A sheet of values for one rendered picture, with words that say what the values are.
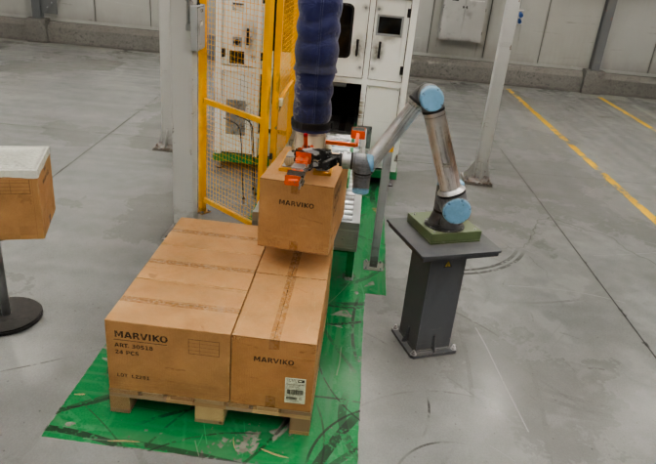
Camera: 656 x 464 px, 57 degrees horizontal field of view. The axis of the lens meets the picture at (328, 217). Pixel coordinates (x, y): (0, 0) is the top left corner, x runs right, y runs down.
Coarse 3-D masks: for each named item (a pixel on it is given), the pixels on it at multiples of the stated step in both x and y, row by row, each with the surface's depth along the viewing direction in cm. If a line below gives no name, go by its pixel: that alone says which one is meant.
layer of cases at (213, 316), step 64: (192, 256) 344; (256, 256) 351; (320, 256) 358; (128, 320) 282; (192, 320) 287; (256, 320) 291; (320, 320) 297; (128, 384) 296; (192, 384) 293; (256, 384) 290
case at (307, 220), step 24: (312, 168) 340; (336, 168) 343; (264, 192) 323; (288, 192) 321; (312, 192) 318; (336, 192) 327; (264, 216) 328; (288, 216) 326; (312, 216) 323; (336, 216) 343; (264, 240) 334; (288, 240) 331; (312, 240) 329
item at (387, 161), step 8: (384, 160) 430; (384, 168) 432; (384, 176) 435; (384, 184) 437; (384, 192) 440; (384, 200) 442; (384, 208) 445; (376, 216) 448; (376, 224) 450; (376, 232) 453; (376, 240) 456; (376, 248) 458; (376, 256) 461; (376, 264) 464
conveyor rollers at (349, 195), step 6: (330, 138) 579; (336, 138) 586; (342, 138) 586; (348, 138) 586; (336, 150) 546; (342, 150) 546; (348, 150) 553; (354, 150) 553; (348, 186) 470; (348, 192) 454; (348, 198) 446; (348, 204) 438; (348, 210) 423; (348, 216) 414
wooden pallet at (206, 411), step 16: (320, 352) 353; (112, 400) 301; (128, 400) 300; (160, 400) 298; (176, 400) 298; (192, 400) 299; (208, 400) 296; (208, 416) 300; (224, 416) 301; (288, 416) 296; (304, 416) 295; (304, 432) 299
